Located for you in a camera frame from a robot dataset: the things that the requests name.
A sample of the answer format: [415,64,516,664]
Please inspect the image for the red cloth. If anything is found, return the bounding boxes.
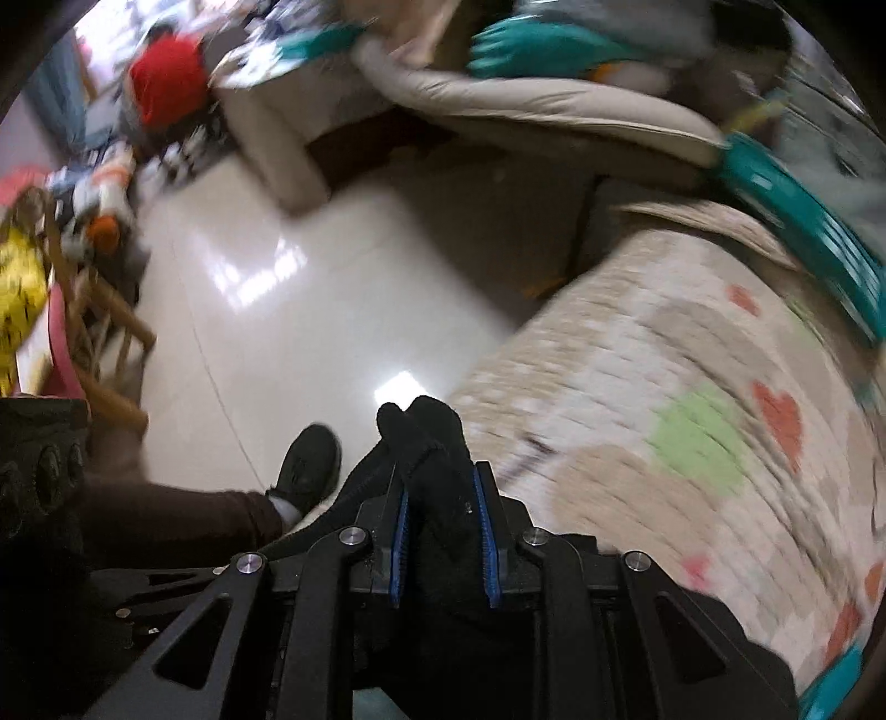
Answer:
[128,36,217,131]

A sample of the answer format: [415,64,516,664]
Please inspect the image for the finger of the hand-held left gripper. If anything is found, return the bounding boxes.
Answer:
[90,564,234,645]

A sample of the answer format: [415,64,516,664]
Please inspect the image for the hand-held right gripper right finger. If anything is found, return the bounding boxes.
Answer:
[473,460,797,720]

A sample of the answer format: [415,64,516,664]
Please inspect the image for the heart print blanket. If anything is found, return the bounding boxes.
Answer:
[446,200,886,700]

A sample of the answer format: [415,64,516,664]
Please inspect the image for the beige sofa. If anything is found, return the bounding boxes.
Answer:
[216,52,416,214]

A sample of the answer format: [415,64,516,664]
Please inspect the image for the orange toy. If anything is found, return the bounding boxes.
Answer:
[89,216,126,251]

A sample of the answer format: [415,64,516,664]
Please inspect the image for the black white printed cloth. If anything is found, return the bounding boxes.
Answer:
[211,7,368,90]

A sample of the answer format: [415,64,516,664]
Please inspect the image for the black pants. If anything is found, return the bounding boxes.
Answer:
[305,396,555,693]

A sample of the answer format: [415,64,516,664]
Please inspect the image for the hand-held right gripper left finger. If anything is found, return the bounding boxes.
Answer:
[90,462,411,720]

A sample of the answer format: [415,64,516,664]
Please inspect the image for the beige quilt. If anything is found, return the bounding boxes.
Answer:
[353,31,728,171]

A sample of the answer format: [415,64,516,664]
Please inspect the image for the pink cloth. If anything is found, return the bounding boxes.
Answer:
[38,287,90,401]

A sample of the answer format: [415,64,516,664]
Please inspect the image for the yellow printed cloth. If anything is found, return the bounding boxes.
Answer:
[0,223,51,397]

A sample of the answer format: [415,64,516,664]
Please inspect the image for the person's black shoe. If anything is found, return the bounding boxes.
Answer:
[266,424,343,528]

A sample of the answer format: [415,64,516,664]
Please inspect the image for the teal cloth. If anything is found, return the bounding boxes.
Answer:
[467,17,666,84]

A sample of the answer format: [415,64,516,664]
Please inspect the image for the wooden chair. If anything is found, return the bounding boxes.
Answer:
[20,190,159,439]

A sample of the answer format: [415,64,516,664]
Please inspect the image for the person's brown trouser leg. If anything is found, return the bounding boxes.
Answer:
[73,476,286,570]

